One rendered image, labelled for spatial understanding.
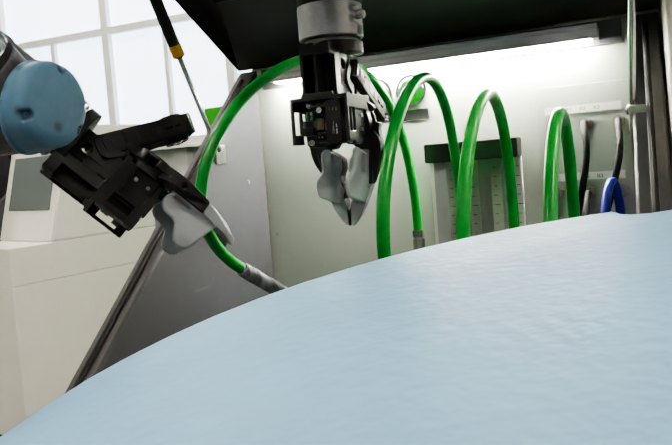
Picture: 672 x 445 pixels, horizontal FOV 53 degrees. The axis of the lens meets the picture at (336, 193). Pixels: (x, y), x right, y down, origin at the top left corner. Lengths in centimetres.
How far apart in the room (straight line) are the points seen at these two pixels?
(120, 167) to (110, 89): 535
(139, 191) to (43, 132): 19
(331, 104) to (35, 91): 31
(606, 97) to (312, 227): 53
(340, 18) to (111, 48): 543
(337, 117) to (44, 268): 291
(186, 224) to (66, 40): 572
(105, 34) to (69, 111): 555
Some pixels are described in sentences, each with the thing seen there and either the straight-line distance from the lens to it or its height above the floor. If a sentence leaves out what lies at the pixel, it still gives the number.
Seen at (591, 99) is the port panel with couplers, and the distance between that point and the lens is 106.
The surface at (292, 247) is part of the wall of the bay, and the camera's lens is 123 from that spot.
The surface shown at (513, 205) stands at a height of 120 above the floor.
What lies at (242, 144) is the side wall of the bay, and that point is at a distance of 118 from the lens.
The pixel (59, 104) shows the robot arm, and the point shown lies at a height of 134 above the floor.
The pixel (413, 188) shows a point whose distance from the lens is 103.
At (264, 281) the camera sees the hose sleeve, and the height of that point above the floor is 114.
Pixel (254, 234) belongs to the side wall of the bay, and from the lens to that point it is 120.
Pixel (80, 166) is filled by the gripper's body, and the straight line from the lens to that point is 76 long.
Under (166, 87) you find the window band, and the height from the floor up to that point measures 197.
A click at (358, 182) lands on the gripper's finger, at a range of 78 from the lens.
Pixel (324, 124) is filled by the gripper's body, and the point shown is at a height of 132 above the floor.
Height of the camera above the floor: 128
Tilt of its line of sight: 3 degrees down
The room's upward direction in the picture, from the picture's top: 5 degrees counter-clockwise
